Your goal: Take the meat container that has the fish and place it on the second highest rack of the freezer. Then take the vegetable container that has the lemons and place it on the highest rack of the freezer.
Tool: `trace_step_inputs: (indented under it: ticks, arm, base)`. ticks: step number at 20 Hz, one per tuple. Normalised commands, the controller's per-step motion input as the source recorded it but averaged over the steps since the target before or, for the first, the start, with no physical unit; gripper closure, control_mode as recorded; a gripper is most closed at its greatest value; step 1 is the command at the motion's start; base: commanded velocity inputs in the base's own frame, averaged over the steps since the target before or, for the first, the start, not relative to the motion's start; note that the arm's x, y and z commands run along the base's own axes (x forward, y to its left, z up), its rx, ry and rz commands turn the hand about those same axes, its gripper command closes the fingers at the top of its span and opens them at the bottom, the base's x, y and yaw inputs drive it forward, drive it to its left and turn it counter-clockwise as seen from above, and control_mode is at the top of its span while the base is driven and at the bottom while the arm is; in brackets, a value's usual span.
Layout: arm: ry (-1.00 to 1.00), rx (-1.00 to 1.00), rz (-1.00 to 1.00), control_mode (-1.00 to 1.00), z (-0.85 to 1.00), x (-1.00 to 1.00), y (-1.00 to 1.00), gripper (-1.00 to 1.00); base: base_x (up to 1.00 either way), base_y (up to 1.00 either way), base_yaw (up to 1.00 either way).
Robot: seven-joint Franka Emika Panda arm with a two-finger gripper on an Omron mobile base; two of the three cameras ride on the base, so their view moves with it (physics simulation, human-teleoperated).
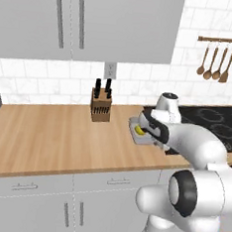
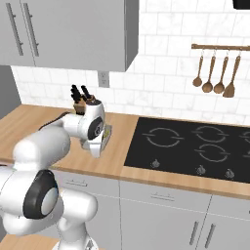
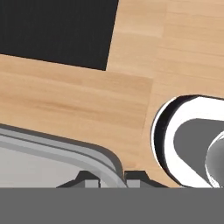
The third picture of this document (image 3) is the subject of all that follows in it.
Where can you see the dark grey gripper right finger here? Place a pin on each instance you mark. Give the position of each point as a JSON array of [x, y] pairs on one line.
[[135, 178]]

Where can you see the grey rounded-corner basin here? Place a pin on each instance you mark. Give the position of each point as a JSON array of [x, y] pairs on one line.
[[43, 163]]

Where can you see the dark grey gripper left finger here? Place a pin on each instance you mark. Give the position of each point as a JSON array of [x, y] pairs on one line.
[[83, 178]]

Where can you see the black flat panel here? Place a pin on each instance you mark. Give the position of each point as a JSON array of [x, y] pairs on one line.
[[55, 29]]

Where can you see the white and black round thing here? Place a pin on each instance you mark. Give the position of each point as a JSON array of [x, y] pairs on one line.
[[186, 111]]

